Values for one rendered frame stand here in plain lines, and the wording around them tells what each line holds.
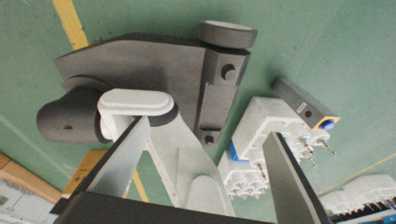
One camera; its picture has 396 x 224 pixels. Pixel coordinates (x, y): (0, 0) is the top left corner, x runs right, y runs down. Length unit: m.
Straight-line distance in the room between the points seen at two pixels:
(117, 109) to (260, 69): 0.65
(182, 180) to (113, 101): 0.28
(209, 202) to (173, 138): 0.18
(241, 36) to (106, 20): 0.49
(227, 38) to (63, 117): 0.51
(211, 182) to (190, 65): 0.36
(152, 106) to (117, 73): 0.21
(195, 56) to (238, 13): 0.27
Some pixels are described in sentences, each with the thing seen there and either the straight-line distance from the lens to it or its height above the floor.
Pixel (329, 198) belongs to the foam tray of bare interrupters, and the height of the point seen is 0.07.
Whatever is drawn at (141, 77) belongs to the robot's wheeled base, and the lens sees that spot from 0.52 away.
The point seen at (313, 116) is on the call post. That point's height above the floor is 0.28.
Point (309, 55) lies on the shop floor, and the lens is 0.87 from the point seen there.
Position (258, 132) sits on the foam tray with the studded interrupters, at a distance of 0.78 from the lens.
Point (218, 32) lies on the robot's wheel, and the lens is 0.44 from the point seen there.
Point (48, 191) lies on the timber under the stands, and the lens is 2.10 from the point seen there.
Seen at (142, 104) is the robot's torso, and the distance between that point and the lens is 0.39.
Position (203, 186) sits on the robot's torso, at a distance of 0.25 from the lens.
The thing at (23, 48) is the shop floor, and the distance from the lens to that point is 0.92.
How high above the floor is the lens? 0.61
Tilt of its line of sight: 49 degrees down
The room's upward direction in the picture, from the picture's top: 173 degrees clockwise
